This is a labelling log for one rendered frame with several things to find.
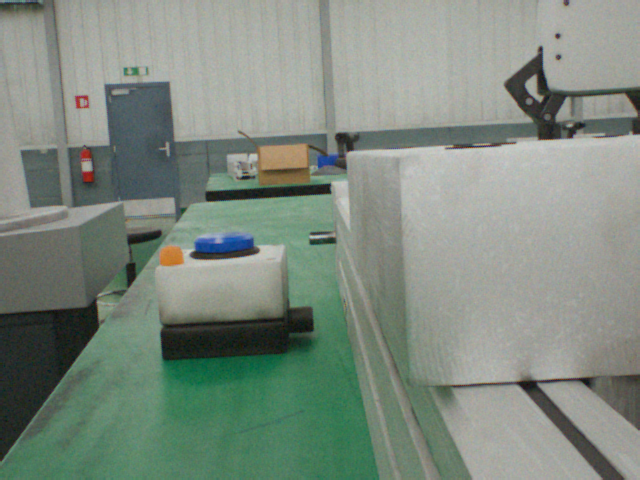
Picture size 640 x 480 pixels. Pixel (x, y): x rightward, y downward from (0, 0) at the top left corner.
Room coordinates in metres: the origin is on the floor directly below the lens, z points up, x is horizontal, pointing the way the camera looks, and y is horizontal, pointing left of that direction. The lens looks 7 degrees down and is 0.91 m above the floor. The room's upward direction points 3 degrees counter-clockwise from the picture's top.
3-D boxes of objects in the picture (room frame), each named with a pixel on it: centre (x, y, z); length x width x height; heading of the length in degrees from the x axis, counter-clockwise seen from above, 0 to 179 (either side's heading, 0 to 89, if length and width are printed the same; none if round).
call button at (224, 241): (0.48, 0.06, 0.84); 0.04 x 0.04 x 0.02
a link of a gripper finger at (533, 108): (0.65, -0.21, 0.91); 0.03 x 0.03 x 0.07; 0
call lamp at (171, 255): (0.45, 0.09, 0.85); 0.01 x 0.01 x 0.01
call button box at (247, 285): (0.48, 0.06, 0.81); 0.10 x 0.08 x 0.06; 90
